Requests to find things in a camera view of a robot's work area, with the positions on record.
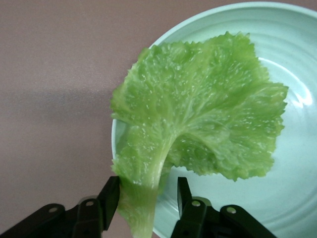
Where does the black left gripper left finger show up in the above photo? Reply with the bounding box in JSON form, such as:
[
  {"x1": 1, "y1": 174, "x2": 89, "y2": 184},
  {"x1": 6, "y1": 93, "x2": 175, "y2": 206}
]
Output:
[{"x1": 64, "y1": 176, "x2": 121, "y2": 238}]

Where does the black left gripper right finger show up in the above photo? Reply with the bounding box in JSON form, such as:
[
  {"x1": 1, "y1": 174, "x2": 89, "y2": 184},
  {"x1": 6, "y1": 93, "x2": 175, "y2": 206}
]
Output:
[{"x1": 170, "y1": 177, "x2": 223, "y2": 238}]

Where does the green lettuce leaf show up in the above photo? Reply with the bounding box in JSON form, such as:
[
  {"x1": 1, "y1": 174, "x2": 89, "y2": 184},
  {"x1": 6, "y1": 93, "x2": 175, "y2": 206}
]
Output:
[{"x1": 109, "y1": 31, "x2": 289, "y2": 238}]

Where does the mint green plate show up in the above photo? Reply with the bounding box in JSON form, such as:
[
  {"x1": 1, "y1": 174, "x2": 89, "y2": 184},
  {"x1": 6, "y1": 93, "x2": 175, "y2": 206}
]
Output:
[{"x1": 111, "y1": 1, "x2": 317, "y2": 238}]

